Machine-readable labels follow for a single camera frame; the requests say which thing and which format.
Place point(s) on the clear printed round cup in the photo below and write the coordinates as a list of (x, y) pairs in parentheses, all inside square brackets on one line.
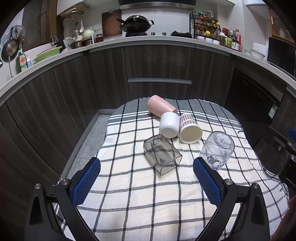
[(216, 148)]

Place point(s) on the wooden cutting board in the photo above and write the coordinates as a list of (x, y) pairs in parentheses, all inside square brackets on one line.
[(109, 23)]

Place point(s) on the range hood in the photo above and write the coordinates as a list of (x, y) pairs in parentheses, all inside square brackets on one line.
[(157, 3)]

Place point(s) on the black white checked cloth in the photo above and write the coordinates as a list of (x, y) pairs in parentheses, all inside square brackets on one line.
[(138, 197)]

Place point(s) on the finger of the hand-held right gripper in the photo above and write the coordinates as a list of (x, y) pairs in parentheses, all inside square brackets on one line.
[(292, 134)]

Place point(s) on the pink cup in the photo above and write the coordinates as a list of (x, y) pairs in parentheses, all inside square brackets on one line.
[(158, 105)]

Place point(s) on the white cup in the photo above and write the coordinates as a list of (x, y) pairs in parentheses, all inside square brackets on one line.
[(169, 125)]

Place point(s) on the grey transparent square cup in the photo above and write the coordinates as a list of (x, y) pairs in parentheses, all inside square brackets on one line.
[(161, 155)]

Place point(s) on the wood grain kitchen cabinet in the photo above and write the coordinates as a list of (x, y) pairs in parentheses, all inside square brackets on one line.
[(92, 74)]

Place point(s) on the hanging metal strainer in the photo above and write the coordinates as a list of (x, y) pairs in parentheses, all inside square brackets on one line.
[(18, 32)]

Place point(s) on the red jar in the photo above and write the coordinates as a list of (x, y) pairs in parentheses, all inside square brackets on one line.
[(99, 38)]

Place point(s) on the plaid patterned cup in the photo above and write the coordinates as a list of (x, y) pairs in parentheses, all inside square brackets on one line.
[(189, 132)]

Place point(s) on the steel pot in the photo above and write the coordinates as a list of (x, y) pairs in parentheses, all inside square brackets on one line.
[(81, 44)]

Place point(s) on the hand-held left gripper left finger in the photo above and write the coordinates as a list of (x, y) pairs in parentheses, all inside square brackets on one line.
[(86, 183)]

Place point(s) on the black spice rack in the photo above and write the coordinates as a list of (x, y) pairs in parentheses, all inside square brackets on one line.
[(204, 26)]

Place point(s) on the black gas stove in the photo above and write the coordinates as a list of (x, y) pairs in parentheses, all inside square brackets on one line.
[(159, 34)]

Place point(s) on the white spray bottle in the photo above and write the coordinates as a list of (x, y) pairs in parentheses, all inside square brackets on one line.
[(29, 62)]

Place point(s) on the white ladle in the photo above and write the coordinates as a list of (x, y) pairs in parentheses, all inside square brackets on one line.
[(81, 26)]

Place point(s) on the black microwave oven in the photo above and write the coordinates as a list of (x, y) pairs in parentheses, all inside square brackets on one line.
[(281, 55)]

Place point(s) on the black wok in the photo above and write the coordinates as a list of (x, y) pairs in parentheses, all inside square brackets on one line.
[(135, 24)]

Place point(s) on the white teapot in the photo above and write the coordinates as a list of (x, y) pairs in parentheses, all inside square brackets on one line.
[(88, 33)]

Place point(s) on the hanging frying pan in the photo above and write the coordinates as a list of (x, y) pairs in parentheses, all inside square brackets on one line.
[(9, 48)]

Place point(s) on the person's right forearm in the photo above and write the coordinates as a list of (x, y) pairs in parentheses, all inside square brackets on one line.
[(286, 222)]

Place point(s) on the green lidded container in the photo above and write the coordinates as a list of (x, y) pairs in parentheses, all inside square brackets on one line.
[(227, 41)]

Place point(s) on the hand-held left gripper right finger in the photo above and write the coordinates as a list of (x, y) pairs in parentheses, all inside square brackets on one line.
[(207, 183)]

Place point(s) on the green dish soap bottle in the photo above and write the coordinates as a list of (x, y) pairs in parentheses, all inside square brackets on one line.
[(21, 62)]

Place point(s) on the black dishwasher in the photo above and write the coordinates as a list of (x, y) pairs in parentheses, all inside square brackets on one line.
[(252, 102)]

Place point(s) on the knife block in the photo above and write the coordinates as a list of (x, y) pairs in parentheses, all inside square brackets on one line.
[(55, 40)]

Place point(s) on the stack of white bowls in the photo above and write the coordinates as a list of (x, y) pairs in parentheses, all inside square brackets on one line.
[(256, 51)]

